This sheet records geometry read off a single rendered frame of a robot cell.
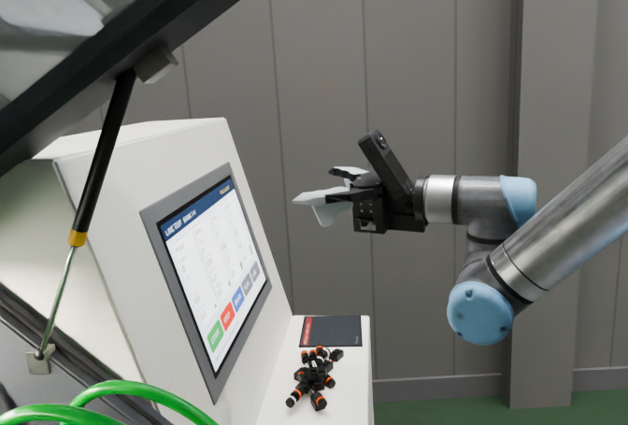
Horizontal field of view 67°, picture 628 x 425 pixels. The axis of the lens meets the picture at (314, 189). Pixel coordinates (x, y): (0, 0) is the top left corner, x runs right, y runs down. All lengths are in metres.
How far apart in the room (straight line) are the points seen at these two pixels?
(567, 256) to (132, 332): 0.55
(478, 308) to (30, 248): 0.56
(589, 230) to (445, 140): 1.72
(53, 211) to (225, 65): 1.61
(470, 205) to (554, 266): 0.17
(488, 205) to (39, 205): 0.59
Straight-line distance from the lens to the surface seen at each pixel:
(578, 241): 0.58
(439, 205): 0.72
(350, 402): 1.07
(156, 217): 0.81
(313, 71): 2.16
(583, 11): 2.34
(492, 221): 0.71
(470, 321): 0.61
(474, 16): 2.29
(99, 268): 0.67
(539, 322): 2.55
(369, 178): 0.77
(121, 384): 0.58
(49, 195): 0.67
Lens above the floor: 1.62
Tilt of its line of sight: 12 degrees down
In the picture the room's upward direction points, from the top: 4 degrees counter-clockwise
